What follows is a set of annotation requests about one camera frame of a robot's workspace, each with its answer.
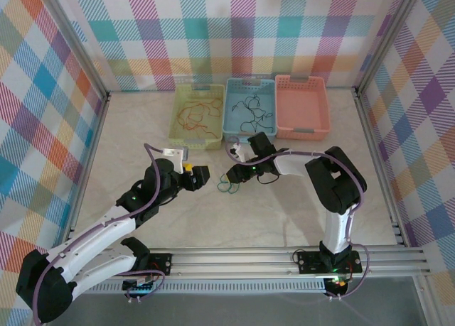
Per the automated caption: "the thin green cable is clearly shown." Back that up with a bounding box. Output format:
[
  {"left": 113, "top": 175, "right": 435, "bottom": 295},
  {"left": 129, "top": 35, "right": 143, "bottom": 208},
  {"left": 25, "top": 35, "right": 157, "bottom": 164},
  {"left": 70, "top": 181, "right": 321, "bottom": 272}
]
[{"left": 217, "top": 173, "right": 243, "bottom": 195}]

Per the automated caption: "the pale green perforated basket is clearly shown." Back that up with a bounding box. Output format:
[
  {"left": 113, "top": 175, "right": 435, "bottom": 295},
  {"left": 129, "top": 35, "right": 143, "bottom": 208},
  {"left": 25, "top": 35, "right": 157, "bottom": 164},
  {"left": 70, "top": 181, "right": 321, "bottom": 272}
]
[{"left": 166, "top": 84, "right": 227, "bottom": 151}]

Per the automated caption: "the light blue perforated basket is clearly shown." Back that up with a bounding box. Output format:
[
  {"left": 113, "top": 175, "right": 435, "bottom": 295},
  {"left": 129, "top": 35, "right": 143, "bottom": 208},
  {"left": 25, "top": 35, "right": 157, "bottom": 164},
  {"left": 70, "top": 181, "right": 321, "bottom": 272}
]
[{"left": 222, "top": 77, "right": 277, "bottom": 144}]

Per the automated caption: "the salmon pink perforated basket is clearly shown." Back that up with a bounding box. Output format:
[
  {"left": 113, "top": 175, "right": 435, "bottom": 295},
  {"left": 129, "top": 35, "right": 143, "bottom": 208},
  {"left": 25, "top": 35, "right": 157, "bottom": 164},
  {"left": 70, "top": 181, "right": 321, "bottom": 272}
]
[{"left": 274, "top": 74, "right": 331, "bottom": 141}]

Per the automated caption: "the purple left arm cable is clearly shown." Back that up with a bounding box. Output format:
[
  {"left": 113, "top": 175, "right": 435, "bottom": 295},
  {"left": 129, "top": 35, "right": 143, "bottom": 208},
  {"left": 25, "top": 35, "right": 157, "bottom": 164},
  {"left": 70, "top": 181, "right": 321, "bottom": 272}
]
[{"left": 33, "top": 143, "right": 168, "bottom": 325}]

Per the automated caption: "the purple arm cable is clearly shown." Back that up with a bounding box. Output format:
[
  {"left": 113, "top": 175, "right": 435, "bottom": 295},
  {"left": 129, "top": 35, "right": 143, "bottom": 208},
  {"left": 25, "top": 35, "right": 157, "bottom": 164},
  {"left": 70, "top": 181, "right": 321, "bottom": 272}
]
[
  {"left": 33, "top": 143, "right": 168, "bottom": 325},
  {"left": 225, "top": 136, "right": 371, "bottom": 301}
]

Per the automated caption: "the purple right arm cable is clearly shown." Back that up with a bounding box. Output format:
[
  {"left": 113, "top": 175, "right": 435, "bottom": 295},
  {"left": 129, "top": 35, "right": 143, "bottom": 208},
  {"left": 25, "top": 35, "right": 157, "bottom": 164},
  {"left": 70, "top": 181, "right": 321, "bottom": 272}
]
[{"left": 225, "top": 136, "right": 371, "bottom": 301}]

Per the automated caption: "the aluminium side rail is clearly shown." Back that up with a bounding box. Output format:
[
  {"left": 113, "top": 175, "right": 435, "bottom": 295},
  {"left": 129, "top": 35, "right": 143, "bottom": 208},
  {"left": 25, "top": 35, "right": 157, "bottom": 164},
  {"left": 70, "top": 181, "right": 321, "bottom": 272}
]
[
  {"left": 353, "top": 89, "right": 410, "bottom": 247},
  {"left": 66, "top": 93, "right": 112, "bottom": 237}
]

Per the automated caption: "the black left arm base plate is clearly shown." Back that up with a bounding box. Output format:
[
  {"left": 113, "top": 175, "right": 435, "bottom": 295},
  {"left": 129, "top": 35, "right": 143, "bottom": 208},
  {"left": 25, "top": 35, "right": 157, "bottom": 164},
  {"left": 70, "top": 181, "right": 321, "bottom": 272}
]
[{"left": 141, "top": 253, "right": 173, "bottom": 276}]

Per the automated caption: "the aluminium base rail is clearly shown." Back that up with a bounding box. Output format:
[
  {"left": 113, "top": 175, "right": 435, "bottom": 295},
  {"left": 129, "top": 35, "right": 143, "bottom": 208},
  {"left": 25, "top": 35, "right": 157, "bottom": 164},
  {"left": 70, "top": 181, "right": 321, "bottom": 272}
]
[{"left": 38, "top": 246, "right": 429, "bottom": 281}]

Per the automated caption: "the grey slotted cable duct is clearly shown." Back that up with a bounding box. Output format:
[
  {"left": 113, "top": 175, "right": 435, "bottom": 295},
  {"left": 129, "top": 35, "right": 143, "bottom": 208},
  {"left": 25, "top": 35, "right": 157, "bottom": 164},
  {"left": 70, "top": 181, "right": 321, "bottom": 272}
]
[{"left": 70, "top": 278, "right": 328, "bottom": 295}]

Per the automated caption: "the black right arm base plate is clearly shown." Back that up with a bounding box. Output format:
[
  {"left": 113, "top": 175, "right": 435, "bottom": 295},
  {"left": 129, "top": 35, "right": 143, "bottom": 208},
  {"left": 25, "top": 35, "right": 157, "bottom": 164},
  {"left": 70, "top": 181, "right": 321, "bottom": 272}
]
[{"left": 296, "top": 251, "right": 363, "bottom": 274}]

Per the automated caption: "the aluminium corner post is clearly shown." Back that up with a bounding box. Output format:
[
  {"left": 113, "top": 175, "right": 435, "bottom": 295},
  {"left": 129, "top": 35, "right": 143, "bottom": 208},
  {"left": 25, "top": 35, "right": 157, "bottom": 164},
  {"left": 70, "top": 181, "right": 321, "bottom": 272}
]
[
  {"left": 354, "top": 0, "right": 424, "bottom": 98},
  {"left": 41, "top": 0, "right": 112, "bottom": 102}
]

